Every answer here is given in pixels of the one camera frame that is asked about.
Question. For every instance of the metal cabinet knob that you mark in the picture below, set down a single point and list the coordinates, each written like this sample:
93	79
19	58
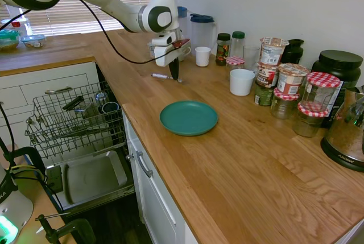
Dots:
130	157

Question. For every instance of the spice jar dark lid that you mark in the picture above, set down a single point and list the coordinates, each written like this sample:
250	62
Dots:
223	52

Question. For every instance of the clear glass jar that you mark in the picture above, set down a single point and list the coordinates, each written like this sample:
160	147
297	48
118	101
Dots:
101	99

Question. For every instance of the dishwasher door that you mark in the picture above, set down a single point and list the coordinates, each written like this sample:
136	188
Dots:
94	175

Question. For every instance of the clear glass container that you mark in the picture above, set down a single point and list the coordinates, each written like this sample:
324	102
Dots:
84	111

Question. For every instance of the dark blue mug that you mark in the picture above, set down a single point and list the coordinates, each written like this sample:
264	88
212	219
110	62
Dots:
110	107

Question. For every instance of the small white cup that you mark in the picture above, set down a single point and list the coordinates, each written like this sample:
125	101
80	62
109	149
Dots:
202	57

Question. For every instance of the black plastic container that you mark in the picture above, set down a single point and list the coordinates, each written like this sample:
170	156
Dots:
72	103

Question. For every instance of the large black tub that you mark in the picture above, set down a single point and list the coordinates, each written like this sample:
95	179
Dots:
341	65

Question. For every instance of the glass container blue lid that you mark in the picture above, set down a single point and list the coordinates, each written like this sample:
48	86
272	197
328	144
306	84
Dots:
33	41

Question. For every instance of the food container green lid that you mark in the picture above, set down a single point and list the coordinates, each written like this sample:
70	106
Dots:
10	40

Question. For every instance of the wide white cup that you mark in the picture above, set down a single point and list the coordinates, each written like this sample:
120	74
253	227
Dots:
241	84

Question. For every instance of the green printed can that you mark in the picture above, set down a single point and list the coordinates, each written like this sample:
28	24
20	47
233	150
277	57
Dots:
263	94

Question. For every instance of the robot base green light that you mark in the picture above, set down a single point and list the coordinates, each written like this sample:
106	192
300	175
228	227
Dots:
12	204

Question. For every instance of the stainless steel electric kettle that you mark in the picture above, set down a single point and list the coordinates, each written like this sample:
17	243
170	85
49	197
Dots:
345	136

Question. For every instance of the glass jar red checked lid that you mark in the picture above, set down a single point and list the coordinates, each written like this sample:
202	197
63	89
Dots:
235	65
308	123
321	91
284	104

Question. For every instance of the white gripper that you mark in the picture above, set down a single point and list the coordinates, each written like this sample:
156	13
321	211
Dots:
167	56

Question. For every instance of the clear pitcher dark blue lid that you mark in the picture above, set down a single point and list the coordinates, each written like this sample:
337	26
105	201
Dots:
203	35

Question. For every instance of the clear bottle green cap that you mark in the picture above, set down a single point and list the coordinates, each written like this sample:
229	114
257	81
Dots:
238	43

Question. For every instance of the white cabinet with drawer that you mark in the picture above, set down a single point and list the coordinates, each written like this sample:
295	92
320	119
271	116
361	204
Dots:
159	207

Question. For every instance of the clear pitcher light blue lid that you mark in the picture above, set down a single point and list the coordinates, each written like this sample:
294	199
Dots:
182	13

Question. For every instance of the red printed yogurt cup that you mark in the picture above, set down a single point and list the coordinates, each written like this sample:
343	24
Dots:
267	74

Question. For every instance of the black bottle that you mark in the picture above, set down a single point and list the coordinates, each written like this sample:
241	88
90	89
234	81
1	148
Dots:
293	52

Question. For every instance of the black table clamp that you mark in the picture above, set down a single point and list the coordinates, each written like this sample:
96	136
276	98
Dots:
74	228
34	158

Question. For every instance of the white corner cabinet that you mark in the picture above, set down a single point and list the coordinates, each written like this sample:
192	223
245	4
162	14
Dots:
34	79

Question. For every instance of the green plate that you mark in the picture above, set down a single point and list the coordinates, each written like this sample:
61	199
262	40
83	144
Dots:
189	117

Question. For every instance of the clear drinking glass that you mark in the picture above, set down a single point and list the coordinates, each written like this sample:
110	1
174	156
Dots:
251	57

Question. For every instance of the patterned paper cup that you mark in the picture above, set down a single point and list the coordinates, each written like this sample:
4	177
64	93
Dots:
151	50

